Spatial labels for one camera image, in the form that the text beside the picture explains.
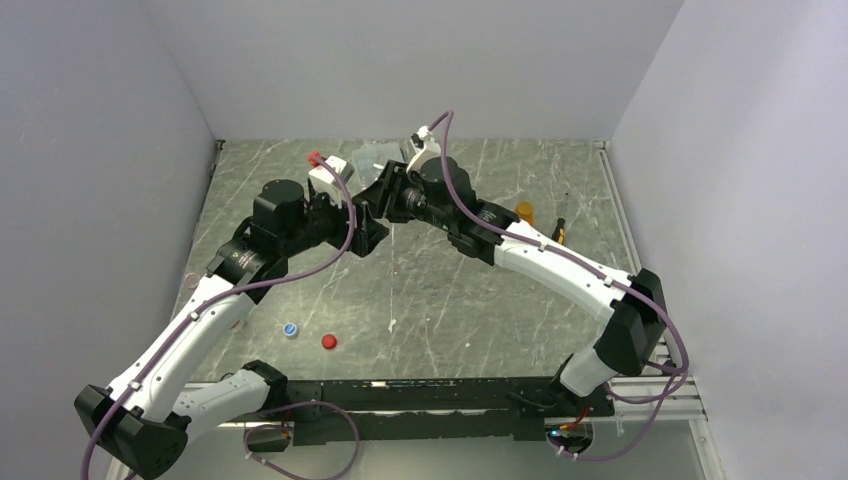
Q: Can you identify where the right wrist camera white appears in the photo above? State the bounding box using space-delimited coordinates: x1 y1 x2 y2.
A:
406 125 441 173

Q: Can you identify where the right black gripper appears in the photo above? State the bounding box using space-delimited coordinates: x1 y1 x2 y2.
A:
359 159 455 231

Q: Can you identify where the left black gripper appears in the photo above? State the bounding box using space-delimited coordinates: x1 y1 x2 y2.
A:
280 183 388 257

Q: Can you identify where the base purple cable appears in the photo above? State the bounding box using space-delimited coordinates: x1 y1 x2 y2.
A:
548 390 670 464
243 401 360 480

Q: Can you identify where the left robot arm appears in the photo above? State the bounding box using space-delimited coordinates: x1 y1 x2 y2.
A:
74 180 387 479

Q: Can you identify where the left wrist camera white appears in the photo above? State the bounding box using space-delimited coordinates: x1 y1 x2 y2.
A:
307 151 356 203

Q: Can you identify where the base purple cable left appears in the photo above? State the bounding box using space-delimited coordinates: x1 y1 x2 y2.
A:
243 401 360 480

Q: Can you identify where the clear bottle red label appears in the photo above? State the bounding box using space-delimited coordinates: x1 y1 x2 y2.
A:
182 272 202 291

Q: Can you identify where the clear plastic screw box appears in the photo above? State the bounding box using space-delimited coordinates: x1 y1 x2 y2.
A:
350 142 405 190

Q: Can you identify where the red bottle cap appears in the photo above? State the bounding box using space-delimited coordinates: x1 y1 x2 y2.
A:
321 334 338 350

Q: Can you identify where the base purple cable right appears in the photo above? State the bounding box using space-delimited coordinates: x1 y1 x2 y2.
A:
548 390 670 464

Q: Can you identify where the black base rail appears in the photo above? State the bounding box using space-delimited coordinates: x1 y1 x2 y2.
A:
238 376 615 446

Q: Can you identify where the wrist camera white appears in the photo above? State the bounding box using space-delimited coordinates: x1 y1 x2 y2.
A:
307 151 356 203
406 125 441 173

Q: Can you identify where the yellow black screwdriver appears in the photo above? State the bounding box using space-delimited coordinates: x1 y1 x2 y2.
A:
550 192 570 245

